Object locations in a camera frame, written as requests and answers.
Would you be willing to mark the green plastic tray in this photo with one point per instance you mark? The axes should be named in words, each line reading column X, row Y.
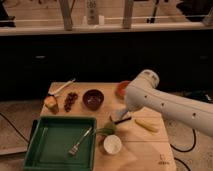
column 53, row 138

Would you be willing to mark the metal fork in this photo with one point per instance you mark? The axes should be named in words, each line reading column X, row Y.
column 74, row 149

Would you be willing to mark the black handled brush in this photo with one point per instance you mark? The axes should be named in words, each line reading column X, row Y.
column 116, row 122

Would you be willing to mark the white cup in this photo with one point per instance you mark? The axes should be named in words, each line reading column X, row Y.
column 112, row 144

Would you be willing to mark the purple bowl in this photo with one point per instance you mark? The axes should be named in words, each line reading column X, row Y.
column 93, row 99

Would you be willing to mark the toy grape bunch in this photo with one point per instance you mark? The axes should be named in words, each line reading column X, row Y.
column 70, row 100

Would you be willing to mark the orange bowl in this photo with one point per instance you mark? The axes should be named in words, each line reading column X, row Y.
column 120, row 89

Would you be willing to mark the grey blue towel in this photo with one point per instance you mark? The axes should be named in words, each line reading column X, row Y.
column 119, row 114

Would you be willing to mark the yellow toy corn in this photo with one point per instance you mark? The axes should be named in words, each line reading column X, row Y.
column 148, row 126

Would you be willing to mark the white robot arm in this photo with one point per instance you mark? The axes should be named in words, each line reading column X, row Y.
column 141, row 92

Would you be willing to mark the yellow toy bread block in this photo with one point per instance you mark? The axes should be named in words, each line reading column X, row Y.
column 51, row 103

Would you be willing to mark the green toy broccoli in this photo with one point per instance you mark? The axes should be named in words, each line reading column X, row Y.
column 108, row 129

